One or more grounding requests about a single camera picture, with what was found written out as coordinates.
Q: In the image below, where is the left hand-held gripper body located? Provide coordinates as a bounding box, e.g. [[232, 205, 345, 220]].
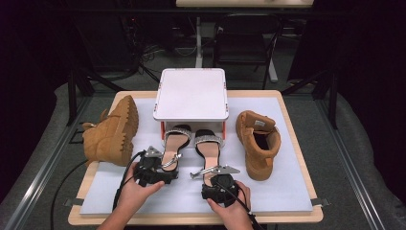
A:
[[133, 146, 167, 188]]

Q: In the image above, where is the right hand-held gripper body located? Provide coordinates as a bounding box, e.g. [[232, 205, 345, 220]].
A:
[[200, 164, 241, 205]]

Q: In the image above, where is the black rhinestone-strap sandal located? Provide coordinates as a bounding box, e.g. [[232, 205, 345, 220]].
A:
[[160, 124, 192, 180], [190, 128, 225, 188]]

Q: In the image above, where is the tan lace-up boot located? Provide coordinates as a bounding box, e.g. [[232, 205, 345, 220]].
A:
[[81, 94, 140, 168], [235, 109, 282, 182]]

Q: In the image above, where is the white two-tier shoe rack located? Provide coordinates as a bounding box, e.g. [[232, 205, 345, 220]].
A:
[[152, 67, 230, 149]]

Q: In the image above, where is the person's right hand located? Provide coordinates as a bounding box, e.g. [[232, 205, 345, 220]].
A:
[[206, 180, 252, 224]]

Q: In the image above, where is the person's left hand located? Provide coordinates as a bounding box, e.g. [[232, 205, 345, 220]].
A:
[[115, 162, 167, 215]]

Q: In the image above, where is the white table mat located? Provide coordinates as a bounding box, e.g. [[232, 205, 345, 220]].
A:
[[79, 96, 314, 215]]

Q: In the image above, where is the black metal stand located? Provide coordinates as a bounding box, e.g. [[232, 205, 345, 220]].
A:
[[66, 68, 125, 127], [282, 68, 339, 130]]

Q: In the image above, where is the black folding chair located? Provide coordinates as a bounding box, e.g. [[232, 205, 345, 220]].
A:
[[213, 13, 283, 90]]

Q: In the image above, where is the light desk with white legs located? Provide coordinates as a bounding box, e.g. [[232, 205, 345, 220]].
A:
[[175, 0, 315, 83]]

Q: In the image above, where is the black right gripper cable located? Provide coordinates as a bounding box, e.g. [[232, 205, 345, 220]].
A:
[[213, 179, 264, 230]]

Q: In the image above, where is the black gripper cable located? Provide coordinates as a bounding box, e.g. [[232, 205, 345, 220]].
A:
[[50, 150, 146, 230], [213, 179, 264, 230]]

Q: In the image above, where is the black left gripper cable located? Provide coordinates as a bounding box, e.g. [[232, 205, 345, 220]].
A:
[[50, 150, 146, 230]]

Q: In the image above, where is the aluminium rail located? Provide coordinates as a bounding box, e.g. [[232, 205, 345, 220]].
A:
[[314, 95, 387, 230], [3, 95, 94, 230]]

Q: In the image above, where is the tangle of floor cables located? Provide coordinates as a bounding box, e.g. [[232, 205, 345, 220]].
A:
[[137, 42, 199, 66]]

